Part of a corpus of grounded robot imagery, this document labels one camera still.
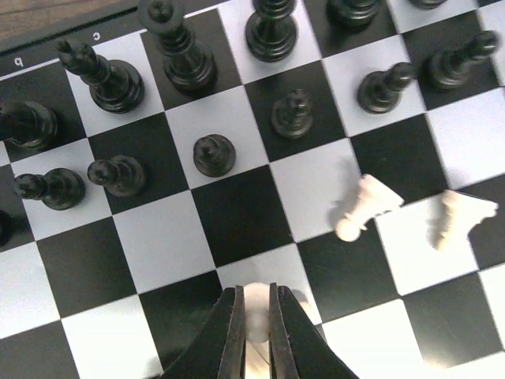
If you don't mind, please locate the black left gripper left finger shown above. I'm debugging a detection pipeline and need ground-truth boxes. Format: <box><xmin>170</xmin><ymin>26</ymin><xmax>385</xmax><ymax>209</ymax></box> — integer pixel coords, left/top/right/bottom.
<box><xmin>160</xmin><ymin>286</ymin><xmax>245</xmax><ymax>379</ymax></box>

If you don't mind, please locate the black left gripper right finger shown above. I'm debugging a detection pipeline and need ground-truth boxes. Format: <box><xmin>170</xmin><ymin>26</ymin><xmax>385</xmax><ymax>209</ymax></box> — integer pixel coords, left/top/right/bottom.
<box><xmin>269</xmin><ymin>283</ymin><xmax>357</xmax><ymax>378</ymax></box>

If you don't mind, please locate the white pawn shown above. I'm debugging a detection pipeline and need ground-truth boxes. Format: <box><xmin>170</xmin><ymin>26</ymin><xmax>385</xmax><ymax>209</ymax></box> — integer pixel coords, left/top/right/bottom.
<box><xmin>433</xmin><ymin>189</ymin><xmax>499</xmax><ymax>252</ymax></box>
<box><xmin>335</xmin><ymin>174</ymin><xmax>405</xmax><ymax>242</ymax></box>
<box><xmin>244</xmin><ymin>283</ymin><xmax>271</xmax><ymax>378</ymax></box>

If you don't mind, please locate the row of black chess pieces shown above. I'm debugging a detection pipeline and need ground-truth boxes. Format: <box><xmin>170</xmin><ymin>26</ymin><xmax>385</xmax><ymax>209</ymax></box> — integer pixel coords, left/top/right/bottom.
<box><xmin>1</xmin><ymin>1</ymin><xmax>504</xmax><ymax>250</ymax></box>

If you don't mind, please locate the black and silver chessboard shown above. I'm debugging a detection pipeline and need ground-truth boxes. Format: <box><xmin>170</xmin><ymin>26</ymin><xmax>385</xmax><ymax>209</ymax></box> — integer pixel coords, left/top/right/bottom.
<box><xmin>1</xmin><ymin>1</ymin><xmax>504</xmax><ymax>378</ymax></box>

